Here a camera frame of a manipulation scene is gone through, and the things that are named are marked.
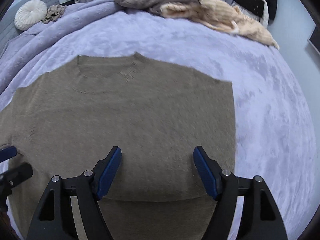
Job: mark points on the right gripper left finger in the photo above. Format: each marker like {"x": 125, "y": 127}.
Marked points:
{"x": 54, "y": 217}

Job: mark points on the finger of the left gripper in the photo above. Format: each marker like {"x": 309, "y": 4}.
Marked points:
{"x": 16, "y": 176}
{"x": 7, "y": 153}

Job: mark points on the olive brown knit sweater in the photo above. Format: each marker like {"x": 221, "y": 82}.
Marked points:
{"x": 156, "y": 112}

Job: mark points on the lavender plush bed blanket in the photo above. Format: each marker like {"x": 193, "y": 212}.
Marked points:
{"x": 274, "y": 135}

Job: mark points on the round white pleated cushion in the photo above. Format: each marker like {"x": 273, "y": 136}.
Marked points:
{"x": 29, "y": 14}

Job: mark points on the small beige crumpled cloth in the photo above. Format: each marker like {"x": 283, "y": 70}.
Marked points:
{"x": 54, "y": 12}

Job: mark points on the dark brown fleece garment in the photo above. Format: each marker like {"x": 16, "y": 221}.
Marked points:
{"x": 151, "y": 6}

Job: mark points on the black and white bag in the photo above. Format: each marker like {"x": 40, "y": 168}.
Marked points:
{"x": 255, "y": 9}

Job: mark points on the cream striped ribbed garment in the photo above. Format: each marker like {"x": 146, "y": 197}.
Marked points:
{"x": 220, "y": 16}

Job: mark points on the wall mounted monitor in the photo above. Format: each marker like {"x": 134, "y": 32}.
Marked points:
{"x": 314, "y": 39}

